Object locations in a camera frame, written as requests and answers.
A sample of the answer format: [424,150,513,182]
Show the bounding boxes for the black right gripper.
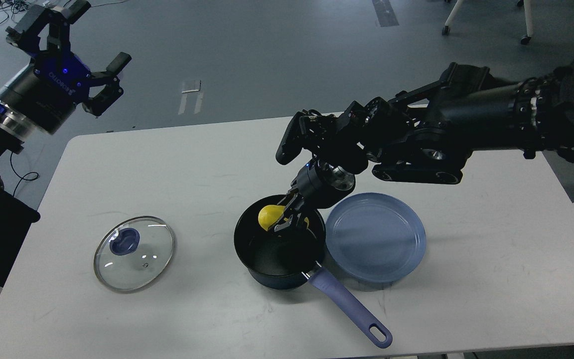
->
[273,159,356,233]

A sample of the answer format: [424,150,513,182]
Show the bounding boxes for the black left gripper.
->
[0,0,132,134]

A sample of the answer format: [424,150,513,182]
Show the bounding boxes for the yellow potato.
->
[258,205,285,232]

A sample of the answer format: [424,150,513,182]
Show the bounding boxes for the glass pot lid blue knob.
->
[93,215,176,293]

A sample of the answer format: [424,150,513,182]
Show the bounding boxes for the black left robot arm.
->
[0,0,132,217]

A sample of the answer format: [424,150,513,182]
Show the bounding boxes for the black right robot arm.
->
[258,59,574,234]

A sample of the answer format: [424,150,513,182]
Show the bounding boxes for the blue plate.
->
[325,192,427,284]

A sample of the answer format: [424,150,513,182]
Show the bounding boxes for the white chair legs with casters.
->
[441,0,534,45]

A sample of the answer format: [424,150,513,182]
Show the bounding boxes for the dark pot with blue handle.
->
[233,194,393,349]

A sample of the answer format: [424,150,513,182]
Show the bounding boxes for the black cable on floor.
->
[8,150,40,197]

